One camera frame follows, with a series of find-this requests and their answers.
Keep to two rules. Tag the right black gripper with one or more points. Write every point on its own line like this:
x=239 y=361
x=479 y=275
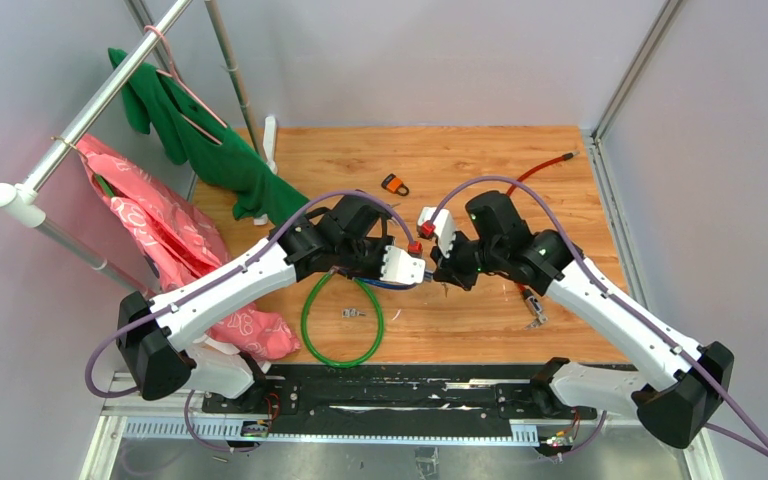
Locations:
x=448 y=269

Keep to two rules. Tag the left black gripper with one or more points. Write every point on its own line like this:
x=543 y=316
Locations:
x=380 y=242

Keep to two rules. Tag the blue cable lock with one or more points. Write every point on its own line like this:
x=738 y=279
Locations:
x=377 y=283

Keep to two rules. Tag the small silver cable keys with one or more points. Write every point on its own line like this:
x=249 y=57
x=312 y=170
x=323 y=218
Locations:
x=351 y=313

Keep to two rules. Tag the red lock silver keys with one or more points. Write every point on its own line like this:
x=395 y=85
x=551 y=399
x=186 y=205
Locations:
x=535 y=308

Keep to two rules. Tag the orange black padlock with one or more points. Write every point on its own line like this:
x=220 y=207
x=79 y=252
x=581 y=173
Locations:
x=393 y=184

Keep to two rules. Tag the green cable lock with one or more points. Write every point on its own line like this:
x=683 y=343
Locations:
x=336 y=342

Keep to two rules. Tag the red cable lock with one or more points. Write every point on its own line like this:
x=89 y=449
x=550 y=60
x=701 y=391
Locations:
x=554 y=161

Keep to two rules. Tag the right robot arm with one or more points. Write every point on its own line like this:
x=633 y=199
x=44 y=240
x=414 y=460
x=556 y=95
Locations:
x=669 y=392

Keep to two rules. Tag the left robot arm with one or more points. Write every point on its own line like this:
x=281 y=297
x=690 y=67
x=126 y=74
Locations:
x=161 y=339

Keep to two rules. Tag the pink patterned garment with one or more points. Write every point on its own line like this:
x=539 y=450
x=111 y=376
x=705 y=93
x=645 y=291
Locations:
x=183 y=245

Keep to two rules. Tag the green cloth garment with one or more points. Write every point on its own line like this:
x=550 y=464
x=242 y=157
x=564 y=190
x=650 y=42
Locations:
x=216 y=153

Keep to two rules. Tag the white metal clothes rack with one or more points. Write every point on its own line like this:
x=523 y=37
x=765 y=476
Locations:
x=18 y=200

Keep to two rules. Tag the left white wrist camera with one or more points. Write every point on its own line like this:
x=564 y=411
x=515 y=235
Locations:
x=402 y=265

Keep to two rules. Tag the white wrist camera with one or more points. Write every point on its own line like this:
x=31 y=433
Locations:
x=402 y=265
x=438 y=225

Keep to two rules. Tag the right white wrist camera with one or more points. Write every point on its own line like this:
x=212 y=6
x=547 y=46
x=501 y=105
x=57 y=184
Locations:
x=438 y=225

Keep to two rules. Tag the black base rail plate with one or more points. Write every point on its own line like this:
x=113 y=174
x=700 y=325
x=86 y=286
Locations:
x=448 y=404

